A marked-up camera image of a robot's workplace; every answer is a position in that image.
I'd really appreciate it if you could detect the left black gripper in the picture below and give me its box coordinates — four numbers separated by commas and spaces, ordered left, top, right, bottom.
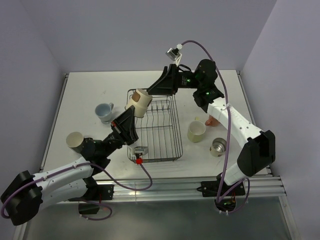
102, 105, 139, 158

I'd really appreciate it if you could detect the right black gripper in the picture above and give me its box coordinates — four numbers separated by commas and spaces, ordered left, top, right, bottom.
146, 64, 202, 96

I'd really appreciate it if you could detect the steel cup brown base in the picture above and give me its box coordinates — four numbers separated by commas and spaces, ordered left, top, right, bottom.
125, 88, 153, 118

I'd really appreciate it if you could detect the pale yellow mug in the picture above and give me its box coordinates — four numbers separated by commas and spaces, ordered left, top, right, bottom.
187, 117, 206, 143

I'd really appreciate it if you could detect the steel cup beige sleeve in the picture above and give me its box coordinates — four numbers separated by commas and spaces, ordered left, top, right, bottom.
209, 137, 227, 158

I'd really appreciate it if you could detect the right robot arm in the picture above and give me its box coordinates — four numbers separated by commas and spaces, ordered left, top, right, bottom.
147, 59, 276, 195

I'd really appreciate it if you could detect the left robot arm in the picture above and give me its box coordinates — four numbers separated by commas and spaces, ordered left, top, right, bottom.
0, 106, 138, 226

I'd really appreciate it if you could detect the light blue mug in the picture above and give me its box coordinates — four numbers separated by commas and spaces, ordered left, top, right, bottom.
94, 102, 114, 124

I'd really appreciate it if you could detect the black mug white inside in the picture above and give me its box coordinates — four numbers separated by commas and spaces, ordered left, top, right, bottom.
65, 131, 92, 154

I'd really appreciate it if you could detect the orange mug white inside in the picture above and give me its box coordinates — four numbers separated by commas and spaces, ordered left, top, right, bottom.
205, 115, 220, 127

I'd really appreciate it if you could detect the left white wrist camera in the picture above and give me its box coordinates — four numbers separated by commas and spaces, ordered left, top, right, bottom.
128, 146, 149, 165

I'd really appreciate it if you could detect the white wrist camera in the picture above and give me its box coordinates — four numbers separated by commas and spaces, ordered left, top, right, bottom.
166, 44, 183, 66
128, 146, 149, 165

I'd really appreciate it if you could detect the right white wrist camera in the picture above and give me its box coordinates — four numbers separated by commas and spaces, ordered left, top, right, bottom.
166, 44, 183, 66

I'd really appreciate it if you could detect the wire dish rack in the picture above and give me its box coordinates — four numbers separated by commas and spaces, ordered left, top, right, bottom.
133, 95, 183, 163

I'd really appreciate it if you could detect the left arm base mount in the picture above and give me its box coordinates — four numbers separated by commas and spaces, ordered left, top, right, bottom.
69, 184, 114, 202

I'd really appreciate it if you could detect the black box under rail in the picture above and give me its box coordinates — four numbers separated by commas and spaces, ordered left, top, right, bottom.
78, 203, 100, 216

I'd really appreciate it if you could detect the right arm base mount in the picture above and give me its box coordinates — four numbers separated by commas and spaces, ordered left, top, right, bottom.
196, 179, 246, 197

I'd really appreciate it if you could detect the aluminium frame rail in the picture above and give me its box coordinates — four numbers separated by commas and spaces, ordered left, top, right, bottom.
23, 176, 287, 205

